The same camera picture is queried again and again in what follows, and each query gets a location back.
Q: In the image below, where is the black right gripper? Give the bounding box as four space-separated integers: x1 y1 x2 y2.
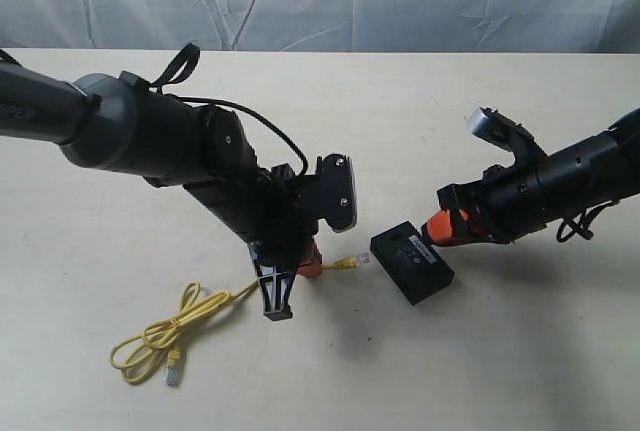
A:
423 152 555 247

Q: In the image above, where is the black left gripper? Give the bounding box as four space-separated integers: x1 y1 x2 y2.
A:
184 164 323 321

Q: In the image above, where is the black network switch box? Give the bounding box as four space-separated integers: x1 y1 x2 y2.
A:
370 221 455 305

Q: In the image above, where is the yellow ethernet cable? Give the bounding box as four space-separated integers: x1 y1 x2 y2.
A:
109 252 373 386

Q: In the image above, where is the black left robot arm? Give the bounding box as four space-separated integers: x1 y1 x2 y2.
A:
1 44 317 321

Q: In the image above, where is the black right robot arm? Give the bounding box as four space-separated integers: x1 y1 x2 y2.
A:
421 108 639 247

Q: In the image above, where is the grey backdrop cloth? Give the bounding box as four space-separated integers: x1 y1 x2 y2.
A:
1 0 639 53

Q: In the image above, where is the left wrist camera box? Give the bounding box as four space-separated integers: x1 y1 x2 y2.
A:
314 153 357 233

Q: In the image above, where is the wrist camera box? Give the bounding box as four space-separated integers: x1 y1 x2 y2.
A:
314 153 357 233
467 107 534 152

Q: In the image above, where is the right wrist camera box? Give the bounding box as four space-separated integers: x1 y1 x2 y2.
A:
467 107 534 152

